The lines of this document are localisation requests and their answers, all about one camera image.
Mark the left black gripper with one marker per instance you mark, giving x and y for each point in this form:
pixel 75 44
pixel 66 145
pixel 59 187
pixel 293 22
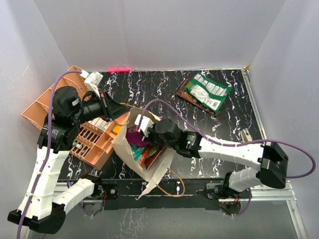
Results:
pixel 112 109

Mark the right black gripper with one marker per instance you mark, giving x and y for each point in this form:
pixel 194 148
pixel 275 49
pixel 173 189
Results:
pixel 151 131

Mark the brown paper bag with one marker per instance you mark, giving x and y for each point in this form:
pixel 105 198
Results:
pixel 123 149

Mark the brown kettle chips bag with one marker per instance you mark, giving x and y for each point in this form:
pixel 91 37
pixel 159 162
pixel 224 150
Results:
pixel 180 92

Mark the green snack bag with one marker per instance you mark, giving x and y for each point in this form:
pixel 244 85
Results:
pixel 208 93

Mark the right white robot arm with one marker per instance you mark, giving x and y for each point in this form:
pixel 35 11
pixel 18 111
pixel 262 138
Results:
pixel 266 163

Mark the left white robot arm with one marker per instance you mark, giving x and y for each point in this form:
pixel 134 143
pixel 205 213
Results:
pixel 40 210

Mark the purple snack bag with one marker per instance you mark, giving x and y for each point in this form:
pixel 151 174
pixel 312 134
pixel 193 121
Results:
pixel 134 137

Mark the yellow orange small item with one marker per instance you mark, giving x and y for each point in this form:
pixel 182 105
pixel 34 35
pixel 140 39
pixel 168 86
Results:
pixel 116 129

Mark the orange snack packet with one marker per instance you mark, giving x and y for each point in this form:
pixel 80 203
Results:
pixel 149 151

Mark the red snack packet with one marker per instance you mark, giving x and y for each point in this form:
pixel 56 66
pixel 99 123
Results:
pixel 149 162

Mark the teal snack packet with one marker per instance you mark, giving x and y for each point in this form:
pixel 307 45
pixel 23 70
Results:
pixel 137 151

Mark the pink compartment tray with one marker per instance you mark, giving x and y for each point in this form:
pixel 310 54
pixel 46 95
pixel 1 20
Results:
pixel 96 144

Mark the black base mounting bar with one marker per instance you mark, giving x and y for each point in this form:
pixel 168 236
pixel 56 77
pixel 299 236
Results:
pixel 124 194

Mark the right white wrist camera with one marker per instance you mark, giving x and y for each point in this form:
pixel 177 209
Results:
pixel 143 124

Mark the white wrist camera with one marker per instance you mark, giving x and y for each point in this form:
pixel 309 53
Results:
pixel 92 80
pixel 143 124

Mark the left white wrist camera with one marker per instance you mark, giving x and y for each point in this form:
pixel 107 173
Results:
pixel 92 80

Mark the aluminium frame rail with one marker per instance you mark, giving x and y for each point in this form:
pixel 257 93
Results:
pixel 264 193

